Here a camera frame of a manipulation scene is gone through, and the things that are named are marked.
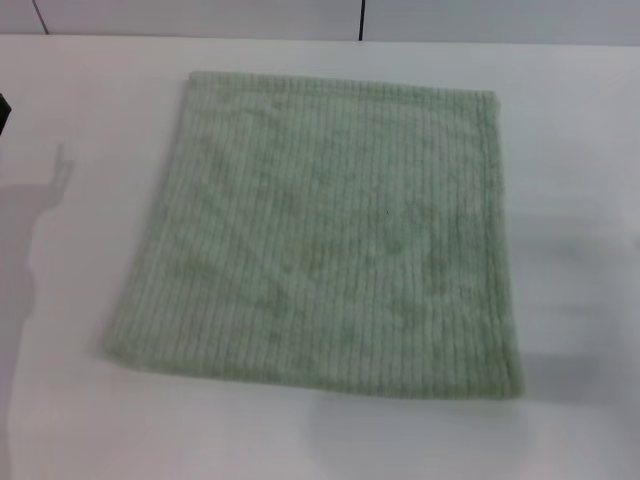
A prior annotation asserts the pale green ribbed towel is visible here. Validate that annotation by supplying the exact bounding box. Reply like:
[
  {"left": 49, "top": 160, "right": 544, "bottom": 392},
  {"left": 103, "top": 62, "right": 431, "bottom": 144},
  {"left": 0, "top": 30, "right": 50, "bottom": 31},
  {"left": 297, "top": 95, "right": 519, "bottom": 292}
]
[{"left": 102, "top": 69, "right": 526, "bottom": 401}]

